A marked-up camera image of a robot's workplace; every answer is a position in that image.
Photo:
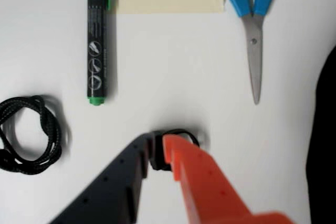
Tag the dark navy gripper finger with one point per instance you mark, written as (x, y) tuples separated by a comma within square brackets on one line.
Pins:
[(110, 190)]

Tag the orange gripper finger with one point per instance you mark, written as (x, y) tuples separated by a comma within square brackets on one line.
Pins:
[(207, 190)]

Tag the green board marker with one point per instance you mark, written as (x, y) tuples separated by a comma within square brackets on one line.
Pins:
[(97, 51)]

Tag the black fabric bag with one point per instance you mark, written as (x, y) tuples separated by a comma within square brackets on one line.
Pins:
[(325, 142)]

